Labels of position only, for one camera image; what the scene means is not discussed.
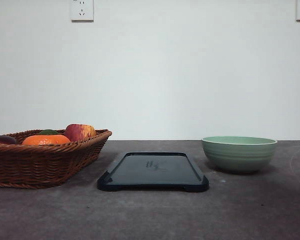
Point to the green avocado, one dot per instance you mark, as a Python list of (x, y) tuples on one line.
[(48, 132)]

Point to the orange fruit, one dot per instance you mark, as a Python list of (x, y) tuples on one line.
[(47, 140)]

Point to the dark teal rectangular tray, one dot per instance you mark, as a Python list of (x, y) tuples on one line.
[(154, 171)]

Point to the dark purple plum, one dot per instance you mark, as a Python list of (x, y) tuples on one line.
[(8, 140)]

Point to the white wall socket left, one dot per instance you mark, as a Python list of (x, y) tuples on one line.
[(82, 11)]

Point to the light green ceramic bowl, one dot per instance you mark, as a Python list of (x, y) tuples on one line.
[(241, 154)]

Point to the brown wicker basket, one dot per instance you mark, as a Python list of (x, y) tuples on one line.
[(43, 158)]

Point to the red yellow apple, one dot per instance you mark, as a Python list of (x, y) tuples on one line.
[(79, 132)]

